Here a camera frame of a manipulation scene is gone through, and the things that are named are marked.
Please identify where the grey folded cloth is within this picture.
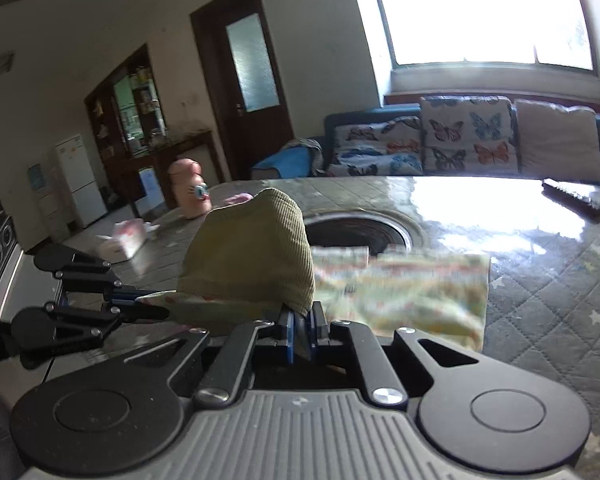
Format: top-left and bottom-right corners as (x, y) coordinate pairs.
(280, 137), (326, 173)

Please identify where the white tissue pack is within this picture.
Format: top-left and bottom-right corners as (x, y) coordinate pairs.
(96, 219), (158, 261)

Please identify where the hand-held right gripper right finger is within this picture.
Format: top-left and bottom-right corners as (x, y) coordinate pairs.
(302, 302), (481, 406)

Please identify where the dark wooden door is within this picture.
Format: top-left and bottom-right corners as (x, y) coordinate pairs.
(190, 0), (296, 181)

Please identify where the white water dispenser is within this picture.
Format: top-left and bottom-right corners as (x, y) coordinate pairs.
(27, 164), (71, 243)

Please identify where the beige pillow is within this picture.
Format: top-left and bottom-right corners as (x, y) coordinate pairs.
(514, 100), (600, 183)

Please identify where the tall butterfly print pillow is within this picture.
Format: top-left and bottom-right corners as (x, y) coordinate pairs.
(420, 96), (521, 176)

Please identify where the white refrigerator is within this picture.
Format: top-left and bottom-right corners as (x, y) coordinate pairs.
(55, 134), (108, 228)

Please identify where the flat butterfly print cushion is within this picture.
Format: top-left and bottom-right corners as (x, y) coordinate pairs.
(327, 117), (426, 177)

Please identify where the quilted grey table cover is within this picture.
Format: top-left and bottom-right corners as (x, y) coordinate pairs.
(25, 175), (600, 480)

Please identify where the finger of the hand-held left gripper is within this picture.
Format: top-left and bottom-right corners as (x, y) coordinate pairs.
(11, 305), (171, 356)
(34, 250), (153, 303)

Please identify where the green striped dotted garment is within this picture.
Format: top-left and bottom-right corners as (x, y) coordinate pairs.
(137, 187), (491, 351)

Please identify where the round black induction cooker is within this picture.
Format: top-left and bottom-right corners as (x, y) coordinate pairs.
(302, 211), (423, 261)

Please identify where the dark wooden display cabinet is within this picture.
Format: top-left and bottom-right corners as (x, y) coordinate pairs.
(84, 44), (216, 216)

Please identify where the blue sofa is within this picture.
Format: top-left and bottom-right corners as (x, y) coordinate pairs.
(252, 102), (600, 186)

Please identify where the black remote control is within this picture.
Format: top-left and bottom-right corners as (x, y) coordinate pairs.
(541, 178), (600, 221)

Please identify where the pink plush toy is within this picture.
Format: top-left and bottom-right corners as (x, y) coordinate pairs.
(167, 157), (213, 220)

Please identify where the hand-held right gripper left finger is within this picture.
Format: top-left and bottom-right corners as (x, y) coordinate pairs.
(122, 310), (296, 407)

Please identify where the window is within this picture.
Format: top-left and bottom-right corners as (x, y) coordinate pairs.
(370, 0), (598, 73)

